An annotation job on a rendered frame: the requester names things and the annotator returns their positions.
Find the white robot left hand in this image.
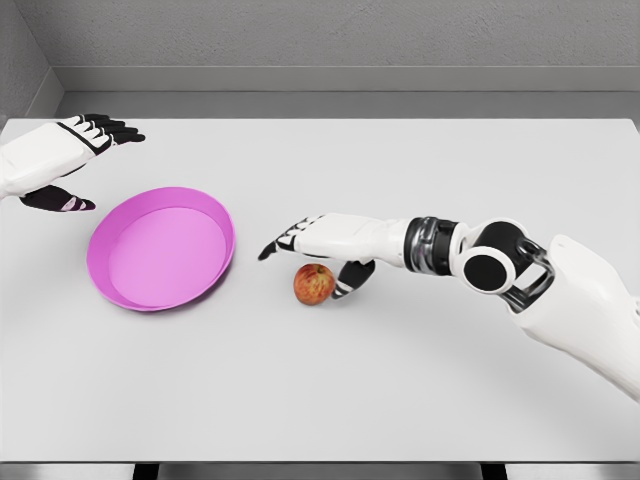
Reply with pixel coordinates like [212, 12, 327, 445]
[0, 113, 147, 213]

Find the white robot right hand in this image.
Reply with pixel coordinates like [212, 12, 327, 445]
[257, 213, 387, 301]

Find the red apple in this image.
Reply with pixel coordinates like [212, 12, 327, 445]
[292, 263, 336, 306]

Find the pink round plate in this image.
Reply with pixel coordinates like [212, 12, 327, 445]
[86, 186, 236, 314]

